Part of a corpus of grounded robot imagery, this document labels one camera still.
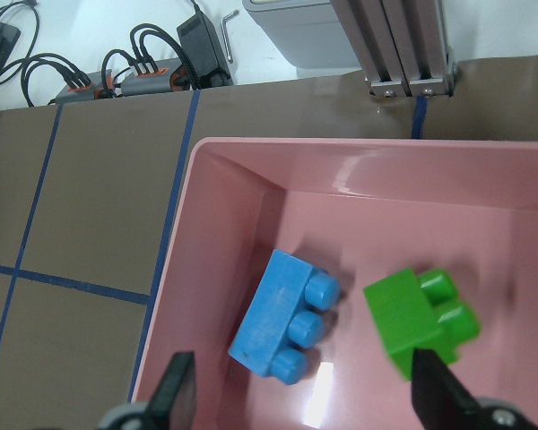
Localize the pink plastic box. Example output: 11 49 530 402
134 138 538 429

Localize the brown paper table mat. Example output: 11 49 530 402
0 56 538 429

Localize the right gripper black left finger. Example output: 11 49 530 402
145 351 196 429

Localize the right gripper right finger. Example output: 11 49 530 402
411 348 481 429

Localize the black power adapter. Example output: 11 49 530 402
177 12 233 89

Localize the green toy block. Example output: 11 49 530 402
363 268 481 381

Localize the aluminium frame post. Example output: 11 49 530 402
332 0 455 99

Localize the silver allen key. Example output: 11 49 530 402
221 9 239 64

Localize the blue toy block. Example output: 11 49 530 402
229 249 341 385

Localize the white plastic container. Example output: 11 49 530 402
242 0 360 69

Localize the grey usb hub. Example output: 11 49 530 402
53 57 191 104

